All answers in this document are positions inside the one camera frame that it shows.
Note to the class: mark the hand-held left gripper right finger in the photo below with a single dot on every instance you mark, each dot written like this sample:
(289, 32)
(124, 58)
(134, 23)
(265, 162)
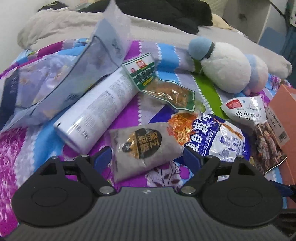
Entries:
(192, 158)

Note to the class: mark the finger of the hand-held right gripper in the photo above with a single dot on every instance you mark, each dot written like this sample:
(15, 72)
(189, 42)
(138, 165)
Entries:
(284, 188)

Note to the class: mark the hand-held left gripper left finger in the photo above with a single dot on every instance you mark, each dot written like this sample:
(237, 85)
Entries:
(103, 158)

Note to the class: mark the blue white snack packet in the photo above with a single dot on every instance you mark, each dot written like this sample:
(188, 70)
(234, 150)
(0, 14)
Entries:
(215, 136)

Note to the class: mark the grey snack packet black label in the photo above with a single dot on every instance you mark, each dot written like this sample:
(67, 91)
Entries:
(143, 148)

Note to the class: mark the brown shrimp snack packet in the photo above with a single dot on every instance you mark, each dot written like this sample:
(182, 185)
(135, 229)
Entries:
(245, 109)

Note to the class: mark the pink cardboard box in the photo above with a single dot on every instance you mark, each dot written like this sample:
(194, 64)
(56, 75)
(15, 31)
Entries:
(284, 102)

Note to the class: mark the green snack packet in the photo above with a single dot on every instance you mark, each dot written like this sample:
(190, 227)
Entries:
(143, 71)

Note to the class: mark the white spray can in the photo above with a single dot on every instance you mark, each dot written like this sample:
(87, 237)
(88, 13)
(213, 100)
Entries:
(99, 109)

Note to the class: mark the floral bed sheet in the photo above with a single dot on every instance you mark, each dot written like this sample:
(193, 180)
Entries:
(27, 148)

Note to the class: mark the clear blue plastic bag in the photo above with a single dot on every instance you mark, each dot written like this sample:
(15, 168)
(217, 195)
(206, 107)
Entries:
(69, 76)

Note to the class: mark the white and blue plush toy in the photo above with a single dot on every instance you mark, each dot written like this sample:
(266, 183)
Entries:
(226, 69)

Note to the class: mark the grey duvet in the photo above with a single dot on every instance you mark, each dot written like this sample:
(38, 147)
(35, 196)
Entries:
(152, 31)

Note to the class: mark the blue curtain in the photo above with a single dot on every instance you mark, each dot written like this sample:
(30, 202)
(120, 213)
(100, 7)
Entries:
(290, 51)

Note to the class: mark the pink pillow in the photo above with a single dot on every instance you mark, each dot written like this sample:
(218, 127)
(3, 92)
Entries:
(219, 22)

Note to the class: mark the black clothing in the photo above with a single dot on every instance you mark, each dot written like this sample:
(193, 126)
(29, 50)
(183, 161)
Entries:
(166, 14)

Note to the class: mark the white cabinet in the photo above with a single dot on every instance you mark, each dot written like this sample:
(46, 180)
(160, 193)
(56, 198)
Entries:
(245, 16)

